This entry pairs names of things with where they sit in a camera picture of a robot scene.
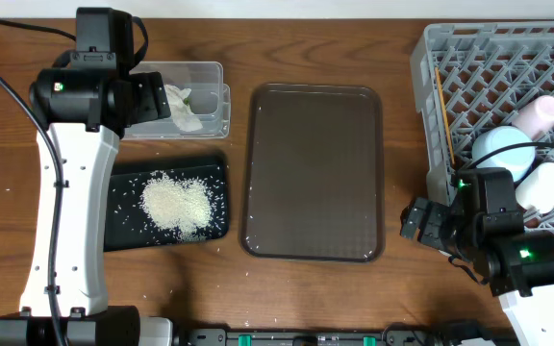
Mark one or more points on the white tissue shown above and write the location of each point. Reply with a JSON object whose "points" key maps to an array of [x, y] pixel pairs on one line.
{"points": [[181, 114]]}

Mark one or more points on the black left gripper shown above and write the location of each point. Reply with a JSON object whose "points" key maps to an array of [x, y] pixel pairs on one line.
{"points": [[152, 97]]}

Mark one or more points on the light blue bowl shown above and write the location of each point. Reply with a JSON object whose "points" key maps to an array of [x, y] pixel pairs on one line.
{"points": [[517, 161]]}

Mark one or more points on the clear plastic bin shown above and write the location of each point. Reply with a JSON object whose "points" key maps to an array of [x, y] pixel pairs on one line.
{"points": [[210, 100]]}

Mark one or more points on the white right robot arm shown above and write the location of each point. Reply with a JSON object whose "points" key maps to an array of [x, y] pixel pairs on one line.
{"points": [[483, 233]]}

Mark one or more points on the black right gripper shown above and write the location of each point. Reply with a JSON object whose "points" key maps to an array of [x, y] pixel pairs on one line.
{"points": [[414, 214]]}

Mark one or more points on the cream plastic cup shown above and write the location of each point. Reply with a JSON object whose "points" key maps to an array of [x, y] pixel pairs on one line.
{"points": [[536, 192]]}

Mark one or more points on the dark brown serving tray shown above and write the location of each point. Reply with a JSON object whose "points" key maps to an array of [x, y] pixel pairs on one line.
{"points": [[314, 186]]}

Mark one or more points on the pile of white rice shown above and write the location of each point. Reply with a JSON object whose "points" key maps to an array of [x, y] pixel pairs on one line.
{"points": [[181, 207]]}

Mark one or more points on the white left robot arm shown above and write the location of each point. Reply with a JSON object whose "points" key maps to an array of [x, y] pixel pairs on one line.
{"points": [[82, 106]]}

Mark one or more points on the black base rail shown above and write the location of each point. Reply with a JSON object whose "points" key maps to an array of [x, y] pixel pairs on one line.
{"points": [[456, 333]]}

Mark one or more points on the grey plastic dishwasher rack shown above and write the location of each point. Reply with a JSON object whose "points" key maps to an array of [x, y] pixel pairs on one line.
{"points": [[489, 71]]}

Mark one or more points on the pink plastic cup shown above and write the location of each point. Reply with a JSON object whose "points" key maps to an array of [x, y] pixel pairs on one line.
{"points": [[537, 117]]}

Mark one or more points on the black tray bin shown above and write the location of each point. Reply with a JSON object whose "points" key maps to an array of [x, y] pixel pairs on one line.
{"points": [[128, 227]]}

